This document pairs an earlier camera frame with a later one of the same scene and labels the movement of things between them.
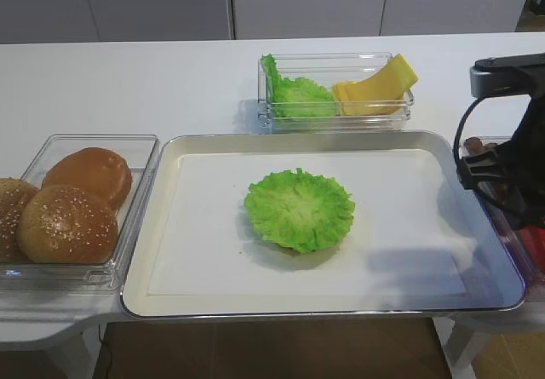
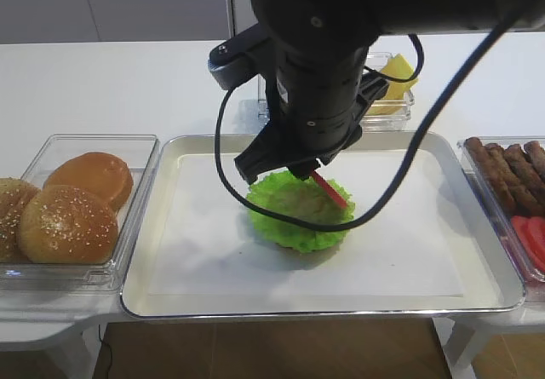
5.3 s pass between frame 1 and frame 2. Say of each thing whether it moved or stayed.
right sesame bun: stayed
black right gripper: moved
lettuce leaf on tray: stayed
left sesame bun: stayed
